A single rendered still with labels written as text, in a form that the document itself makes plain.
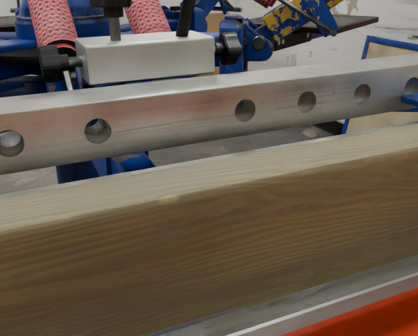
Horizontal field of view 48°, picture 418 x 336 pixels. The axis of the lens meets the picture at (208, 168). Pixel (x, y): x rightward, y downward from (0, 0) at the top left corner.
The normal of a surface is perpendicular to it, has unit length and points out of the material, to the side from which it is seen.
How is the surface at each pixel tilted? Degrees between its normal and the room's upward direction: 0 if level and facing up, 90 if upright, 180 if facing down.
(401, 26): 90
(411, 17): 90
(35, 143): 90
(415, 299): 0
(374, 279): 0
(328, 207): 90
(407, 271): 0
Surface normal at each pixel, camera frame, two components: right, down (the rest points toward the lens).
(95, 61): 0.40, 0.36
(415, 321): -0.01, -0.92
